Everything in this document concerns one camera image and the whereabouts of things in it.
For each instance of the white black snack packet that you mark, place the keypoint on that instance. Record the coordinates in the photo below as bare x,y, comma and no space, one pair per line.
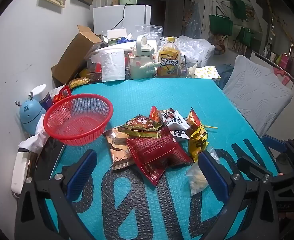
180,133
173,120

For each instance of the blue deer humidifier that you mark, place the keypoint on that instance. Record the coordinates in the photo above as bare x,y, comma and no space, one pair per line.
29,112

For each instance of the small red sachet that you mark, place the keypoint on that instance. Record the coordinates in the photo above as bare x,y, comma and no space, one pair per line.
62,95

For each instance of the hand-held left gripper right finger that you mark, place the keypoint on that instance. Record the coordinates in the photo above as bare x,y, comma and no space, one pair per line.
213,173

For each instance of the dark red snack packet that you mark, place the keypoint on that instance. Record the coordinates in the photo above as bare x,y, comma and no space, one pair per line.
156,152

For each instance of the dark green orange snack packet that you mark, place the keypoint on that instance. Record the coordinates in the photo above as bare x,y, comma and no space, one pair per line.
139,126

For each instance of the white carton box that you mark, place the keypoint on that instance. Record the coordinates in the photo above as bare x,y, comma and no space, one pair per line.
115,35

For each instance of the yellow iced tea bottle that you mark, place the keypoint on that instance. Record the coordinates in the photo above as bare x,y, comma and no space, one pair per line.
168,62

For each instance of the blue foil packet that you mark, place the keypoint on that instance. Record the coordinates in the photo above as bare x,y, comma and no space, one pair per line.
124,40

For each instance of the red gold snack packet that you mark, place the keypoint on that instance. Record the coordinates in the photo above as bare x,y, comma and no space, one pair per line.
154,113

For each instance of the pale green cartoon water bottle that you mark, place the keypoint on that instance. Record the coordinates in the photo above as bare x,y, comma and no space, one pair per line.
139,65

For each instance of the clear zip bag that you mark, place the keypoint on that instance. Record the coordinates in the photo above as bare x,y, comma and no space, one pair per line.
149,31

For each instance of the yellow black snack packet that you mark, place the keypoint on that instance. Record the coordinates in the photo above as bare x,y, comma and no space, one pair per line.
198,142

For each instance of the white quilted cushion in plastic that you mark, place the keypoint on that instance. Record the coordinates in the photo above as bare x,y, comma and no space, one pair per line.
196,47

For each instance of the white paper towel roll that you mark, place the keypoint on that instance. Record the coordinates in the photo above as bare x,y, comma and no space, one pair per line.
112,65

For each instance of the white jar dark blue label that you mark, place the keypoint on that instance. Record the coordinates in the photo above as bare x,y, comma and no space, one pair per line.
43,96

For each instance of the red cartoon snack packet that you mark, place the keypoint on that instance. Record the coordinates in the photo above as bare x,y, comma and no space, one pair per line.
193,120

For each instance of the red plastic mesh basket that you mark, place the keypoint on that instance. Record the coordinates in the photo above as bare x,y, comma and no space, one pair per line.
79,120

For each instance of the brown beige snack packet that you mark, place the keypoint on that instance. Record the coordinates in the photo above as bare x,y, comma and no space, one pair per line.
117,152

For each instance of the brown cardboard box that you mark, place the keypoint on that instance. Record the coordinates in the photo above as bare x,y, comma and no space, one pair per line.
74,55

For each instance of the teal bubble mat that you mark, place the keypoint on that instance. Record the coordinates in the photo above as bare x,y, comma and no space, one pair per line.
149,97

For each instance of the white plastic device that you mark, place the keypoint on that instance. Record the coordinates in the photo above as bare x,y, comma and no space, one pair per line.
19,170

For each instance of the plain yellow snack bag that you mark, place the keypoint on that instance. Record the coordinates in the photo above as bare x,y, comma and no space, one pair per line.
84,73

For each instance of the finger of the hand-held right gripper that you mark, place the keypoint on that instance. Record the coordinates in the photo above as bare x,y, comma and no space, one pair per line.
251,167
274,142

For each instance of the crumpled white tissue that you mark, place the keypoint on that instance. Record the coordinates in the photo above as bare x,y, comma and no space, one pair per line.
37,137

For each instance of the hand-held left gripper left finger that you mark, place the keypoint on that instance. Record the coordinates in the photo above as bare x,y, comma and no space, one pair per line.
83,172

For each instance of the yellow lollipop stick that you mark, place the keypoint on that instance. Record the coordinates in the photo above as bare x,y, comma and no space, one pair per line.
210,127

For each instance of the yellow smiley pouch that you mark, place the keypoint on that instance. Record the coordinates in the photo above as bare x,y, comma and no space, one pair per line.
208,72

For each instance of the clear plastic snack bag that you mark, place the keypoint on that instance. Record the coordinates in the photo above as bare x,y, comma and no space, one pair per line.
196,178

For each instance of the clear container with red packets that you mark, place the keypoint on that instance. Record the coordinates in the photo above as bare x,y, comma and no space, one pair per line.
95,68

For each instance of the green tote bag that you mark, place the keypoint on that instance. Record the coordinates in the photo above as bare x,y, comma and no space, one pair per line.
220,25
245,37
238,6

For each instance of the clear glass mug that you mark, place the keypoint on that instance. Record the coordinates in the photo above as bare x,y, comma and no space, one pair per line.
190,66

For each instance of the grey leaf-embossed cushion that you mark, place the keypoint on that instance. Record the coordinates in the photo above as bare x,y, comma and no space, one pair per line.
256,87

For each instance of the white refrigerator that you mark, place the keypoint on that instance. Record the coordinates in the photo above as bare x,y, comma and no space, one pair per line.
134,15

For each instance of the yellow patterned snack bag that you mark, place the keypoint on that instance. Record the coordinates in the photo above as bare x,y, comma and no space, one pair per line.
79,82

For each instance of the curved metal rail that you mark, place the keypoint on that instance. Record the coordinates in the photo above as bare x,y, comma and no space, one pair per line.
274,65

